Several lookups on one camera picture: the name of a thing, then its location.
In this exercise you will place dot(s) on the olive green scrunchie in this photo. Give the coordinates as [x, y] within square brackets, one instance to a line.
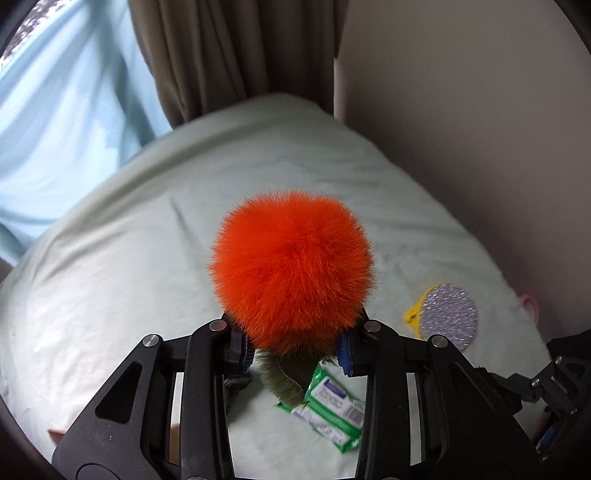
[281, 374]

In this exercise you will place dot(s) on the pale green bed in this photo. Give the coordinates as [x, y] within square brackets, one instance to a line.
[138, 240]

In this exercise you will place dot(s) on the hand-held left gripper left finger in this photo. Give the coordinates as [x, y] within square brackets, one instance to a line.
[246, 353]

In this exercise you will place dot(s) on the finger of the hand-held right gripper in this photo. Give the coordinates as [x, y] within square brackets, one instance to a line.
[548, 439]
[538, 384]

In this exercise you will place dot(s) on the green wet wipes packet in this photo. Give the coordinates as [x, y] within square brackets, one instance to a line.
[323, 429]
[334, 397]

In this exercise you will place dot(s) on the silver round yellow-edged scrubber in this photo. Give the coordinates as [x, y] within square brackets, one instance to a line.
[445, 316]

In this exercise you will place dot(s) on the orange fluffy pompom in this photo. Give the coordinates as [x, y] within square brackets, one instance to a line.
[291, 272]

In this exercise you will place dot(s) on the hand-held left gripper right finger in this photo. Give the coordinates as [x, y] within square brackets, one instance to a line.
[344, 358]

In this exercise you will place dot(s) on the brown curtain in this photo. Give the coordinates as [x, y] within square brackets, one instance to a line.
[231, 55]

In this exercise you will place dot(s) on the light blue sheer curtain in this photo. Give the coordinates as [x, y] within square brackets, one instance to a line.
[64, 115]

